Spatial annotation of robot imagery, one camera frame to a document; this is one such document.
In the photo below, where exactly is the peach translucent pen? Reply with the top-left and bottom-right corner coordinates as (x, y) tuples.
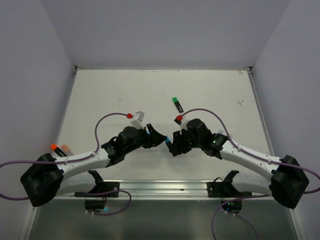
(61, 144), (74, 156)

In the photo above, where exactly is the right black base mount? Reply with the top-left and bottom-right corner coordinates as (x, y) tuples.
(206, 170), (252, 215)

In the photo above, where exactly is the green-capped black highlighter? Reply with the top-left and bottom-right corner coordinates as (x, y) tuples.
(172, 97), (184, 113)

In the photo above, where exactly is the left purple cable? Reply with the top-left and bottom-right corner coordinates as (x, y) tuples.
(0, 112), (132, 217)

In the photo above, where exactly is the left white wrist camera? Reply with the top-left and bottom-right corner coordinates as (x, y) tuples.
(130, 111), (145, 130)

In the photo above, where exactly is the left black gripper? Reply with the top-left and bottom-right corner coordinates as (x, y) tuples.
(124, 123), (167, 154)

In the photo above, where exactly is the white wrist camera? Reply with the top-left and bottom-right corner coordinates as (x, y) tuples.
(130, 111), (145, 130)
(174, 118), (189, 131)

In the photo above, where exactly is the blue-capped black highlighter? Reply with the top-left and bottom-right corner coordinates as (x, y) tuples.
(164, 136), (171, 144)

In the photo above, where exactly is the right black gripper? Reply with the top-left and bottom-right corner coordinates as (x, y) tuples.
(169, 126), (203, 154)

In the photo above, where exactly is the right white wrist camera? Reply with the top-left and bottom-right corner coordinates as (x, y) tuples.
(174, 118), (189, 131)

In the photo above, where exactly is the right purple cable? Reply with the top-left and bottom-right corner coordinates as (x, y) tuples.
(174, 108), (320, 240)

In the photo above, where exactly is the aluminium front rail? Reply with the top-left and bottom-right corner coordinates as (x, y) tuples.
(32, 178), (296, 201)

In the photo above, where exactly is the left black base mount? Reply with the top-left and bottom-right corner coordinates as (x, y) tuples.
(75, 170), (120, 214)

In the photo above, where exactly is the purple cable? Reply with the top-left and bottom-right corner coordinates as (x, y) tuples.
(0, 112), (132, 217)
(174, 108), (320, 240)

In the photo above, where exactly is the orange-capped black highlighter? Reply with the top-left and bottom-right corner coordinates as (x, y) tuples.
(50, 143), (67, 157)

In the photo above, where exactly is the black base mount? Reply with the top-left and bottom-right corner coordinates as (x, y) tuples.
(206, 170), (252, 215)
(75, 170), (120, 214)

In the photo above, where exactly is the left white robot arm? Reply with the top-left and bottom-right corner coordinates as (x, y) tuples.
(20, 123), (167, 207)

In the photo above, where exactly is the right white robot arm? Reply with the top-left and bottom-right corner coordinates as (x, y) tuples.
(165, 118), (310, 209)

